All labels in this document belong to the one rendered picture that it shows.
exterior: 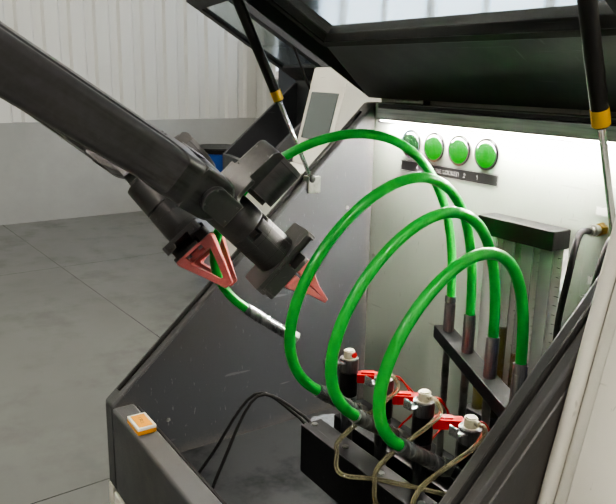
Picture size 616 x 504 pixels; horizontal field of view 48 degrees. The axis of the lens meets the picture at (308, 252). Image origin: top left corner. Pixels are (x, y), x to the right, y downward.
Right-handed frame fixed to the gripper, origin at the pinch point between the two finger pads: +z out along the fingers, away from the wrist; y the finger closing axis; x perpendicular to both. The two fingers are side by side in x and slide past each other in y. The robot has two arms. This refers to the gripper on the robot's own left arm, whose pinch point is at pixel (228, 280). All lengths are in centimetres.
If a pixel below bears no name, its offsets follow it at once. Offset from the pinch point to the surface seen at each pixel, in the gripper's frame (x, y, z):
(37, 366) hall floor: 163, 238, -57
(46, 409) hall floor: 150, 195, -31
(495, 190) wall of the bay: -39.3, 14.2, 16.5
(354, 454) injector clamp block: 1.8, -3.3, 30.6
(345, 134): -27.0, 1.1, -4.5
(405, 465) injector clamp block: -2.9, -4.6, 35.9
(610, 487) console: -22, -31, 43
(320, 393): -2.5, -12.7, 19.9
